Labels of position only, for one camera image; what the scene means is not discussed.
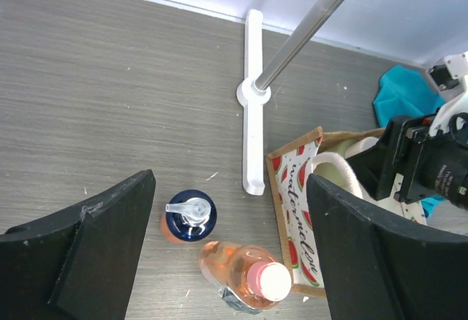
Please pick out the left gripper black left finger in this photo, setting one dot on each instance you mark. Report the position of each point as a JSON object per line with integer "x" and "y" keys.
{"x": 79, "y": 262}

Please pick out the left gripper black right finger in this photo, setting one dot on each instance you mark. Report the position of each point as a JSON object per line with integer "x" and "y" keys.
{"x": 378, "y": 265}

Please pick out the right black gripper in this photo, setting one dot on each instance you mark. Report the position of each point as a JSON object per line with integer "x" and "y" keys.
{"x": 409, "y": 165}

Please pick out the green bottle cream cap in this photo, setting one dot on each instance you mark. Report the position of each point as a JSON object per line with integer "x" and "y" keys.
{"x": 346, "y": 149}

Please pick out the blue pump bottle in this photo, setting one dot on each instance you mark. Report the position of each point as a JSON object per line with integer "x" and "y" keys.
{"x": 190, "y": 216}

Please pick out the pink cap clear bottle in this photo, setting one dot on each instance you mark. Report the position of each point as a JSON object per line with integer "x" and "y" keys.
{"x": 246, "y": 277}

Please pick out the brown canvas tote bag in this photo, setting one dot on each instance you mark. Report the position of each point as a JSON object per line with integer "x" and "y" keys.
{"x": 287, "y": 168}

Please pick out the teal t-shirt on hanger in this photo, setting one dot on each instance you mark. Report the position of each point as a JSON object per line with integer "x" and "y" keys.
{"x": 403, "y": 91}

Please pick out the white metal clothes rack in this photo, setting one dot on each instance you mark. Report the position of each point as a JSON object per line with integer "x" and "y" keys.
{"x": 254, "y": 91}

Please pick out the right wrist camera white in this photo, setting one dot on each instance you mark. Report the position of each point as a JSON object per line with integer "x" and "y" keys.
{"x": 449, "y": 77}

